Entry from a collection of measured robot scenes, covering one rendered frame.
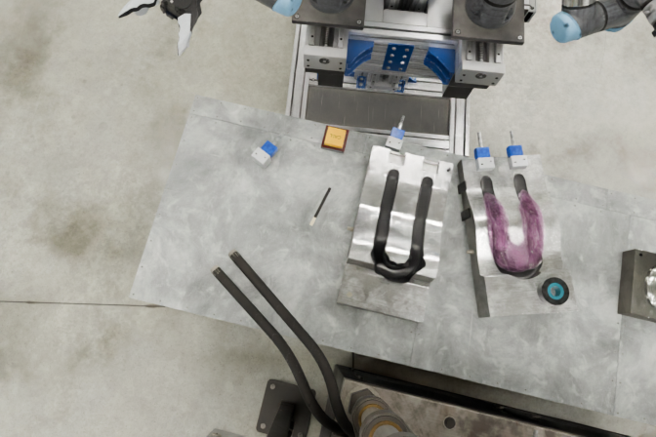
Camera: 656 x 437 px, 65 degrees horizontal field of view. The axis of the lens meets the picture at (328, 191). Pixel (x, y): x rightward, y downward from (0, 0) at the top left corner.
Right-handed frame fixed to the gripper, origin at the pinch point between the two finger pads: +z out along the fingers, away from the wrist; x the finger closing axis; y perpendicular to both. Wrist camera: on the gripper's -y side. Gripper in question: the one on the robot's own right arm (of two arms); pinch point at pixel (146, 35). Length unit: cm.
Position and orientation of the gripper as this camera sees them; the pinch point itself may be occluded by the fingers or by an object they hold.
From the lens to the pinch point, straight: 120.3
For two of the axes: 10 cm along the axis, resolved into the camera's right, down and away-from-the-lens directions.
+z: -5.1, 8.3, -2.3
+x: -8.5, -5.3, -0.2
